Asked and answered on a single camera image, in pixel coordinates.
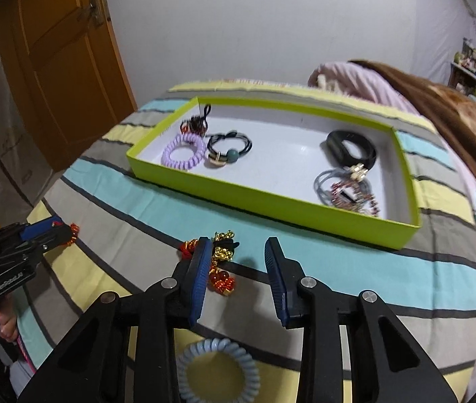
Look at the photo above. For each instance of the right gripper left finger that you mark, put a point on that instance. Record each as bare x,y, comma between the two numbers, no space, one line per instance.
195,280

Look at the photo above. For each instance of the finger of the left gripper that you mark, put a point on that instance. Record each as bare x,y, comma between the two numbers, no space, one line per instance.
40,245
31,231

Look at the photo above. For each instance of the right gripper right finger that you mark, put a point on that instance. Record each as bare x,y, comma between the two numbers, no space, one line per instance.
284,276

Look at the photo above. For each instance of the black hair tie teal bead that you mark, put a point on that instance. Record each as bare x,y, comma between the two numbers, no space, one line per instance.
227,148

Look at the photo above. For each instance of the black smart wristband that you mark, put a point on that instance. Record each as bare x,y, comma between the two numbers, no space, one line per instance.
350,149

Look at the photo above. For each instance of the left hand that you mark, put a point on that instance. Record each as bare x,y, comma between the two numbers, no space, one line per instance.
8,319

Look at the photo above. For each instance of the striped bed sheet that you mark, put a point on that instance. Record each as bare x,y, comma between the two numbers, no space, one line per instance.
130,233

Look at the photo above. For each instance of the lime green box tray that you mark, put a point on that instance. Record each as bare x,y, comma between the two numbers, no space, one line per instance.
276,178

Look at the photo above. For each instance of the orange wooden door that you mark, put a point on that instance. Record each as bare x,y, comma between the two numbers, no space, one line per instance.
65,74

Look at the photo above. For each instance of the brass door lock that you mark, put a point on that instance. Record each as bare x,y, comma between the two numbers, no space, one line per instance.
98,12

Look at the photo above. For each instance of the brown paw print blanket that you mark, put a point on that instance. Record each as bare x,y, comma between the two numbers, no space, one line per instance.
453,114

